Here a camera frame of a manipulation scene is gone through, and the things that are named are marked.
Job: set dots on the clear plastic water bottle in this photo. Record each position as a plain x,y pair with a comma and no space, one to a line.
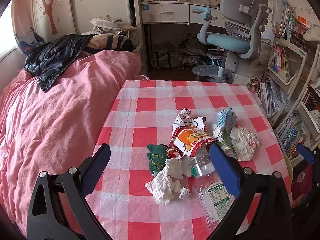
209,189

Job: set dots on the cartoon whale cushion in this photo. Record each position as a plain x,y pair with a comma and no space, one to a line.
31,40

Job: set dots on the green fabric pouch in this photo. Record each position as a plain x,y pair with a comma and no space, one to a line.
157,155

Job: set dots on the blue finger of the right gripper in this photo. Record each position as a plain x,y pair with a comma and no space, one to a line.
306,153

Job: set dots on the grey blue desk chair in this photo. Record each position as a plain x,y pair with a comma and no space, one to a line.
247,21

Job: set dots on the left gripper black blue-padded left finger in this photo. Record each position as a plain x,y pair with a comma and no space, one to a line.
46,217

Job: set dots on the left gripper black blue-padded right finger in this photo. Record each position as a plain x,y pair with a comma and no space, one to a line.
272,218

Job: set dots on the red white snack bag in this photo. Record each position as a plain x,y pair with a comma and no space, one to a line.
188,135

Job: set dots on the clear storage bag under desk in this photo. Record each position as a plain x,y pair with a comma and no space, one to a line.
165,56

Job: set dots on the white rolling book cart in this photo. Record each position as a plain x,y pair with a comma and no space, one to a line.
283,80

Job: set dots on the white plastic wrapper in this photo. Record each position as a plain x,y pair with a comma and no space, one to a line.
245,143

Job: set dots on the beige black striped pillow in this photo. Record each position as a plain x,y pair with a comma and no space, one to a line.
102,42

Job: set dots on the white tissue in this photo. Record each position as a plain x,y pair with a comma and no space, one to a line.
167,183

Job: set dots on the white wardrobe with tree decal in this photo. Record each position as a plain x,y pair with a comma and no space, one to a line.
54,18

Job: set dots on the red white checkered tablecloth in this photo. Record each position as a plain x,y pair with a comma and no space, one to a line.
138,130

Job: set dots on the black puffer jacket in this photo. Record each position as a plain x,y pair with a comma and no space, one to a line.
50,60

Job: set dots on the blue white milk carton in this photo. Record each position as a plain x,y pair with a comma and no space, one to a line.
226,120

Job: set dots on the beige canvas tote bag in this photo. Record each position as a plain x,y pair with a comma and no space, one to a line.
108,25

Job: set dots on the white desk with drawers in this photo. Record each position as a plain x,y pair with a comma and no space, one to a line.
158,22

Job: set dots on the pink bed duvet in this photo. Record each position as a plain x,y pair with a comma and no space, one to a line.
54,130

